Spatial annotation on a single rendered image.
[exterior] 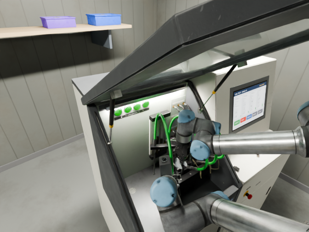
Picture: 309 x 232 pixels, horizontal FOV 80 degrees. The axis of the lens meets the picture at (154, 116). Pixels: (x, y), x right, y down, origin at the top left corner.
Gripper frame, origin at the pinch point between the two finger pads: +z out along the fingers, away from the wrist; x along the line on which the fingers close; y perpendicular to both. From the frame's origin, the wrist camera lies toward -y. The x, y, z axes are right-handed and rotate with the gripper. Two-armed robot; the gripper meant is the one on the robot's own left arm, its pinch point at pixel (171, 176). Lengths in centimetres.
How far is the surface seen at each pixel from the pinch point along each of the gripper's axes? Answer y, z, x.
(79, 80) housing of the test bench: -59, 2, -46
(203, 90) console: -48, 25, 26
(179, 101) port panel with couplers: -45, 32, 10
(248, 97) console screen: -44, 43, 58
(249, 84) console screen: -52, 38, 60
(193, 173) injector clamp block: 2.4, 35.0, 11.4
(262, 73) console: -61, 44, 73
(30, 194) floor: 9, 110, -173
